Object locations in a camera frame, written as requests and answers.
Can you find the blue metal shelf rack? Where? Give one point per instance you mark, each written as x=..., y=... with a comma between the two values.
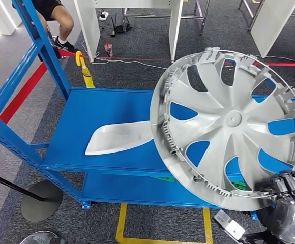
x=99, y=107

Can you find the steel frame table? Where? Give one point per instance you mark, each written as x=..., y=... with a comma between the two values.
x=248, y=8
x=205, y=17

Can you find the clear cup with red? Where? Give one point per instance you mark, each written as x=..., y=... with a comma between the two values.
x=109, y=50

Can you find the red barrier belt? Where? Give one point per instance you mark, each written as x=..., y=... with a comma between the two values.
x=284, y=64

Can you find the white desk side panel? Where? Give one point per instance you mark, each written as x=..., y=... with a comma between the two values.
x=272, y=23

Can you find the white power strip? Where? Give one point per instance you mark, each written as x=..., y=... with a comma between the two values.
x=104, y=15

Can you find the red floor tape stripe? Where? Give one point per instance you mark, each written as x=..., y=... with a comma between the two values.
x=17, y=101

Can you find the black stanchion with round base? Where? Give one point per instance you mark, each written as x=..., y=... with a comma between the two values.
x=42, y=202

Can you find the green plastic crate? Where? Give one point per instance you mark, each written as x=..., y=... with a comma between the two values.
x=240, y=186
x=165, y=179

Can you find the black router with antennas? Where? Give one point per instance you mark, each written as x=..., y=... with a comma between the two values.
x=123, y=28

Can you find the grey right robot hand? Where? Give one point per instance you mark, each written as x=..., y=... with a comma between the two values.
x=289, y=215

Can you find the yellow folded umbrella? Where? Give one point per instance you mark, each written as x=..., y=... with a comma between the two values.
x=88, y=77

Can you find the grey plastic wheel cover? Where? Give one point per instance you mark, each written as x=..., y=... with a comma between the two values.
x=234, y=119

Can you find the person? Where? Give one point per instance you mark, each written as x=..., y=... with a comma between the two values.
x=64, y=23

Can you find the white desk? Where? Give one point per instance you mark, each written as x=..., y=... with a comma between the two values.
x=88, y=23

